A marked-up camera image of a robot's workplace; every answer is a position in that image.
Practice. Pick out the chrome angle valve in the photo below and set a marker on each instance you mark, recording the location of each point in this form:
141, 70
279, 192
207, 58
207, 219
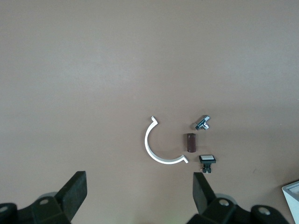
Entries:
201, 123

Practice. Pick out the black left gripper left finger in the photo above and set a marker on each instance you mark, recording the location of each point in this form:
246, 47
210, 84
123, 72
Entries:
70, 196

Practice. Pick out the dark brown cylinder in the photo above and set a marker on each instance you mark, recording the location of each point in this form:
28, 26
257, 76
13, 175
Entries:
191, 142

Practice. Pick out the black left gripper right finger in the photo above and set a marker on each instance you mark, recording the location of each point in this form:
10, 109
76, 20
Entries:
202, 196

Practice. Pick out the brown table cover sheet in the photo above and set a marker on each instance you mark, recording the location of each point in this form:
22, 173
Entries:
93, 70

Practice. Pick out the black rectangular white-faced button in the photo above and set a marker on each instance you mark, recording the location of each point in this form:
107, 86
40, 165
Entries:
207, 158

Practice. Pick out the white drawer cabinet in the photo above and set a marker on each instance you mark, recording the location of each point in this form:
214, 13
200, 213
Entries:
293, 203

